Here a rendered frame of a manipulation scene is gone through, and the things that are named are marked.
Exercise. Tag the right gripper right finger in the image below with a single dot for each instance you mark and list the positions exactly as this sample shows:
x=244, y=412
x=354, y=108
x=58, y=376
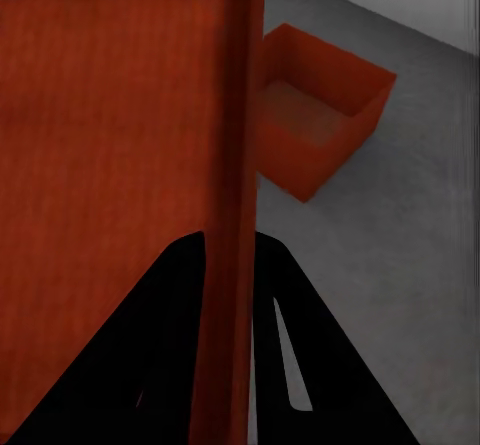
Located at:
x=349, y=405

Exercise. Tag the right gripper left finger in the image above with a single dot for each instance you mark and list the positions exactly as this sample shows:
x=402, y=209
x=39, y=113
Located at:
x=133, y=382

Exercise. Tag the storage box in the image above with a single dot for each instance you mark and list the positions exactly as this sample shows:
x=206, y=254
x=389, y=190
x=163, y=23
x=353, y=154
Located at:
x=300, y=150
x=124, y=126

